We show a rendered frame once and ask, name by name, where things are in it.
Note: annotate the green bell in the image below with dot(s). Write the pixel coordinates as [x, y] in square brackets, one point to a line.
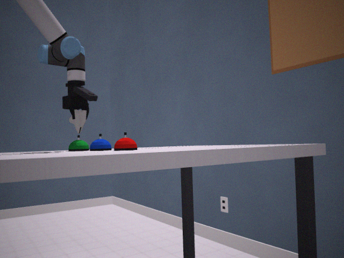
[78, 145]

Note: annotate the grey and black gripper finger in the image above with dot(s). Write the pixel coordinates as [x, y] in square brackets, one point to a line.
[83, 116]
[74, 118]

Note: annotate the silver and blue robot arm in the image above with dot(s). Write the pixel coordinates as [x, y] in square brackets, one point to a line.
[64, 51]

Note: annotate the blue bell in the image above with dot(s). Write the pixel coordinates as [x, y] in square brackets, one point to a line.
[100, 145]

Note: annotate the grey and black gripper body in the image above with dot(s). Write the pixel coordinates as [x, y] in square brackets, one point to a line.
[78, 100]

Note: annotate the red dome bell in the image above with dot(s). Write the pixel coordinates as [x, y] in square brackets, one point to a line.
[125, 144]

